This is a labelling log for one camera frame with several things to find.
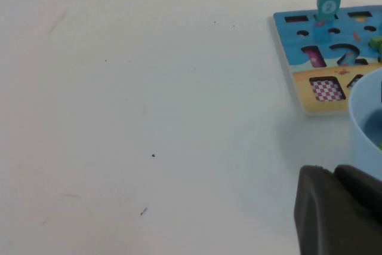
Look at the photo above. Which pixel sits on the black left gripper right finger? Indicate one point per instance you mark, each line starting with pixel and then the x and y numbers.
pixel 364 189

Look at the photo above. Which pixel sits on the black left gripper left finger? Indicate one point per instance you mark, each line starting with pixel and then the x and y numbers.
pixel 322 216

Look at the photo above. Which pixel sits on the light blue plastic bowl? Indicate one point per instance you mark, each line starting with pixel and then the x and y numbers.
pixel 362 147

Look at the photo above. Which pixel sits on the colourful wooden puzzle board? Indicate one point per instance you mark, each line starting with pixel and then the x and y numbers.
pixel 298 67

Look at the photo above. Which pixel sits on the green number three piece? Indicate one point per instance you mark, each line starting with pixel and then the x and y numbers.
pixel 377 43

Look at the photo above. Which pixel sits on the teal fish piece number two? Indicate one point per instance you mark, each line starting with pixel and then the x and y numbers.
pixel 327 2

